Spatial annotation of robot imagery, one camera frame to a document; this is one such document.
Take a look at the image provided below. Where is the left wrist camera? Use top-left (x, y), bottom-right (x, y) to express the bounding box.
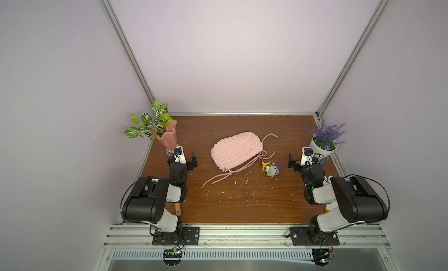
top-left (173, 145), bottom-right (187, 165)

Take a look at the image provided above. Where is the connector board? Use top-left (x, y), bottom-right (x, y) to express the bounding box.
top-left (311, 249), bottom-right (333, 267)
top-left (162, 248), bottom-right (183, 268)

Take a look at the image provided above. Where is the left connector board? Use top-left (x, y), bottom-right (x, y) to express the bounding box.
top-left (162, 248), bottom-right (183, 268)

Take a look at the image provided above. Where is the purple lavender artificial plant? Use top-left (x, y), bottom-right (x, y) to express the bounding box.
top-left (308, 119), bottom-right (345, 151)

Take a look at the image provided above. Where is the aluminium front rail frame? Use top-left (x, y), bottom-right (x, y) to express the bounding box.
top-left (94, 224), bottom-right (402, 271)

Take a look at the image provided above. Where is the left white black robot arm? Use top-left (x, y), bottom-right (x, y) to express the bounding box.
top-left (120, 148), bottom-right (198, 234)

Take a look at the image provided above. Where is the right connector board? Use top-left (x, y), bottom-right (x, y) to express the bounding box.
top-left (311, 249), bottom-right (333, 267)

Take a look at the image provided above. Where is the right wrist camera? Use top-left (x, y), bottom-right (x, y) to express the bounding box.
top-left (301, 146), bottom-right (313, 166)

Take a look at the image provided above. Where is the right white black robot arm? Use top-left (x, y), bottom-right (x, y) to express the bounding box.
top-left (286, 154), bottom-right (390, 246)

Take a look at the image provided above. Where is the wooden handled tool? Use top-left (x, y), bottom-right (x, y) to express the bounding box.
top-left (175, 203), bottom-right (182, 216)

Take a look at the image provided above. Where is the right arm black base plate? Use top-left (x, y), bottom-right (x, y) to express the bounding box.
top-left (285, 227), bottom-right (340, 246)

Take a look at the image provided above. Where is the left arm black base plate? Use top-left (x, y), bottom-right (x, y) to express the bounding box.
top-left (152, 226), bottom-right (200, 247)

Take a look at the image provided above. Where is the green leafy artificial plant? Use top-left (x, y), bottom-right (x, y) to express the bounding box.
top-left (124, 99), bottom-right (173, 139)

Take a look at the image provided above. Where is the white flower pot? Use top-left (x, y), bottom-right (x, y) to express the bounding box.
top-left (309, 135), bottom-right (338, 157)

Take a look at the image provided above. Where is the yellow-hat doll keychain decoration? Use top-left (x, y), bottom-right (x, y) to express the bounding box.
top-left (262, 162), bottom-right (280, 178)

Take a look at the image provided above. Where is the pink quilted drawstring bag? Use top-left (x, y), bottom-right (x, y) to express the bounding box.
top-left (202, 132), bottom-right (278, 187)

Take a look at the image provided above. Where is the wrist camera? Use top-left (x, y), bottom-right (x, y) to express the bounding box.
top-left (173, 145), bottom-right (187, 165)
top-left (301, 146), bottom-right (313, 166)

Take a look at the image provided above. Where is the pink vase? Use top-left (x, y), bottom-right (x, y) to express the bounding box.
top-left (156, 119), bottom-right (182, 155)

